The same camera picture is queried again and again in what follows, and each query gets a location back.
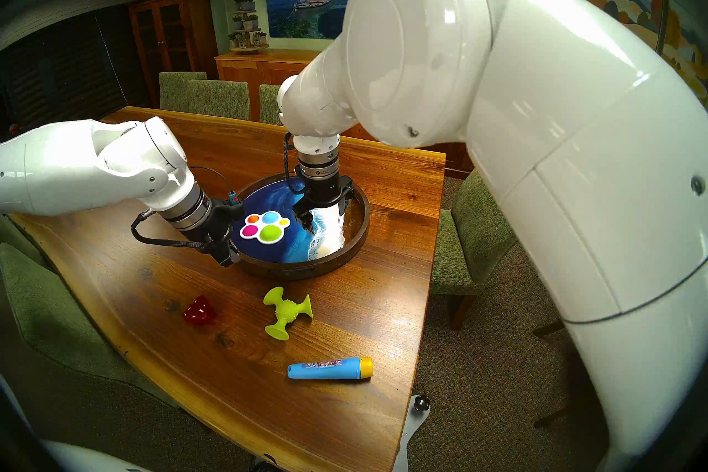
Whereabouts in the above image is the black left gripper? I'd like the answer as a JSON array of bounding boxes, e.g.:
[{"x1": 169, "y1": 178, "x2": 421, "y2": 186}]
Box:
[{"x1": 185, "y1": 199, "x2": 244, "y2": 268}]

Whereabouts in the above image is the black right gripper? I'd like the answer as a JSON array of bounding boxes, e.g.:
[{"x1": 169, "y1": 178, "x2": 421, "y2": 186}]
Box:
[{"x1": 291, "y1": 175, "x2": 355, "y2": 235}]

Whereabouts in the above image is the white multicolour pop bubble toy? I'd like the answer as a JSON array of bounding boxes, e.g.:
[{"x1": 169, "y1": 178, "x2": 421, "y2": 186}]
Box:
[{"x1": 240, "y1": 211, "x2": 291, "y2": 245}]

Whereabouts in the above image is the red translucent heart toy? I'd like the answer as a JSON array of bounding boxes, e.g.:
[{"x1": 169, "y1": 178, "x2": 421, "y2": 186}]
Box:
[{"x1": 183, "y1": 294, "x2": 217, "y2": 325}]

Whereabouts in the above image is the lime green suction cup toy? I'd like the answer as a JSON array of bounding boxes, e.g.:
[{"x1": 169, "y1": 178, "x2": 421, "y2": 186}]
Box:
[{"x1": 263, "y1": 286, "x2": 314, "y2": 341}]

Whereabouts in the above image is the round wooden blue resin tray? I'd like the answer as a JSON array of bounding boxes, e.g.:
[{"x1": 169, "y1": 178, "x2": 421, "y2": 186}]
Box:
[{"x1": 224, "y1": 172, "x2": 371, "y2": 281}]

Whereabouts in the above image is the green upholstered dining chair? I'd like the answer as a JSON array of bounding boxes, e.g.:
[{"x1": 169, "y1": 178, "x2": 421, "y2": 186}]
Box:
[
  {"x1": 159, "y1": 71, "x2": 207, "y2": 112},
  {"x1": 259, "y1": 84, "x2": 284, "y2": 126},
  {"x1": 188, "y1": 79, "x2": 251, "y2": 121},
  {"x1": 431, "y1": 169, "x2": 518, "y2": 330},
  {"x1": 0, "y1": 217, "x2": 180, "y2": 408}
]

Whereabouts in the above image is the blue tube toy yellow cap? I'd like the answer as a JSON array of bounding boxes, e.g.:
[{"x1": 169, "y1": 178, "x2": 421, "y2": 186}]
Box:
[{"x1": 287, "y1": 356, "x2": 373, "y2": 381}]

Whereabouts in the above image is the light wooden sideboard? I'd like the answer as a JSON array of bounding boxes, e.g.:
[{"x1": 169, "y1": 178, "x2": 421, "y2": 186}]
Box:
[{"x1": 215, "y1": 49, "x2": 377, "y2": 141}]

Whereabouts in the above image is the tiered stand with potted plants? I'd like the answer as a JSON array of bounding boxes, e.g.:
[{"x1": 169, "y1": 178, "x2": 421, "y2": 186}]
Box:
[{"x1": 228, "y1": 0, "x2": 268, "y2": 54}]

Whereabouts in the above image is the wooden glass door cabinet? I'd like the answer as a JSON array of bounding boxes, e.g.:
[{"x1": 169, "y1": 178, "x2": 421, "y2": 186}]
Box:
[{"x1": 128, "y1": 0, "x2": 217, "y2": 106}]

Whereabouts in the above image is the dark window blind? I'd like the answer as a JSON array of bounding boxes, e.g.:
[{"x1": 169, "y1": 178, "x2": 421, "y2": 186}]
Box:
[{"x1": 0, "y1": 15, "x2": 151, "y2": 137}]

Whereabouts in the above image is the dark wooden chair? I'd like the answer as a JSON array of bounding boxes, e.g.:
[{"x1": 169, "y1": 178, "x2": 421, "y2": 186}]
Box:
[{"x1": 534, "y1": 319, "x2": 603, "y2": 430}]

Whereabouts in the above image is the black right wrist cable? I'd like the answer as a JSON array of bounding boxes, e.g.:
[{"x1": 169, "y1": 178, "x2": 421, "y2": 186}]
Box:
[{"x1": 283, "y1": 132, "x2": 306, "y2": 195}]

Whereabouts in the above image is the thick black braided cable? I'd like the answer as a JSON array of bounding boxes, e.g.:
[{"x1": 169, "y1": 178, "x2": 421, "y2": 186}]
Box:
[{"x1": 131, "y1": 211, "x2": 214, "y2": 251}]

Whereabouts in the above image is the thin black cable teal plug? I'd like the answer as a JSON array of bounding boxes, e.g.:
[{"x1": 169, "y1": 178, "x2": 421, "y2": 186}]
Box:
[{"x1": 188, "y1": 166, "x2": 240, "y2": 203}]

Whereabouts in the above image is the white metal bracket black knob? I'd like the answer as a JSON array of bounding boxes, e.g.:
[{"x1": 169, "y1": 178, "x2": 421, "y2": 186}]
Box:
[{"x1": 393, "y1": 395, "x2": 431, "y2": 472}]

